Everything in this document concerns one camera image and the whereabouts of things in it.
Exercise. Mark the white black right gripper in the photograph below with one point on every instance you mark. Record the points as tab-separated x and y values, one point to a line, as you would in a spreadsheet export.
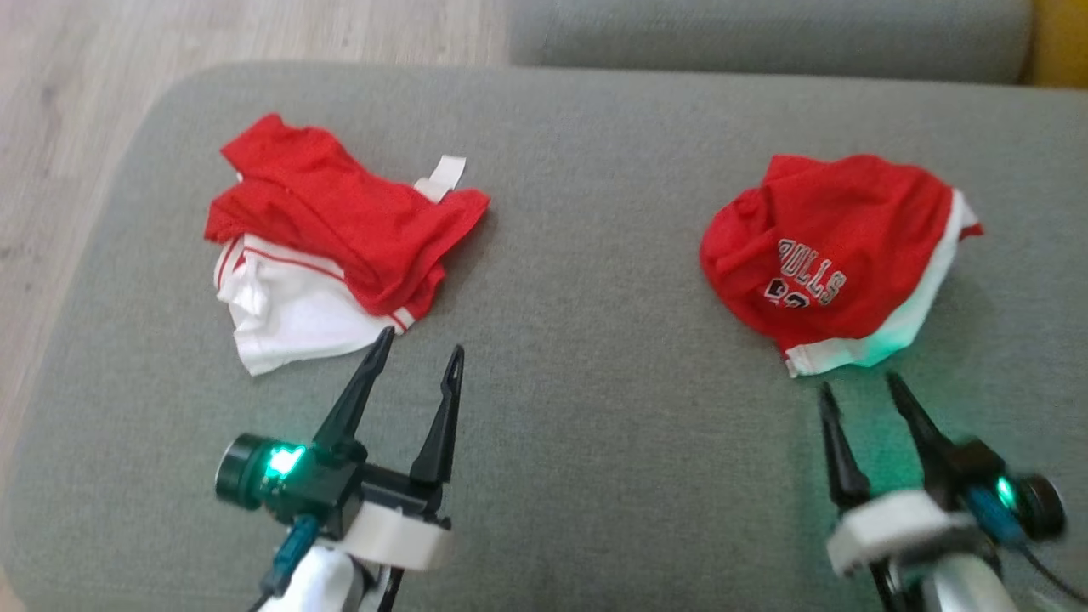
901	527

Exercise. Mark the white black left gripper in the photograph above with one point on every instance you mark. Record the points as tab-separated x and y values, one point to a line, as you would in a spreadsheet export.
399	535

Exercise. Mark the red jersey with white sleeves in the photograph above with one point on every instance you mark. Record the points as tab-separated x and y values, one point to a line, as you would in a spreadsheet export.
340	212

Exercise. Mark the grey fabric sofa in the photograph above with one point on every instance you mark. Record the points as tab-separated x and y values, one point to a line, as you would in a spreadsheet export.
595	340

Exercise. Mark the red shorts with white trim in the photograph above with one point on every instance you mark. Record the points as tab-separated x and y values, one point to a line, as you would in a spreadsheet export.
850	212

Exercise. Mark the grey and yellow sofa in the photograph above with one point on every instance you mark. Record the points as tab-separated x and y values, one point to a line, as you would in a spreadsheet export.
765	34

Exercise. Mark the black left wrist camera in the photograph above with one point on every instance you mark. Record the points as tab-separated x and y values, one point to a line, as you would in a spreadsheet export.
255	474

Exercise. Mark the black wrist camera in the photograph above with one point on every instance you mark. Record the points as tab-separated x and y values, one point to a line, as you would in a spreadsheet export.
1033	506
255	474

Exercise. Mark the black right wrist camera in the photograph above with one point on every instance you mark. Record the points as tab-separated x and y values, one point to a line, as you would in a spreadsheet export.
1033	506

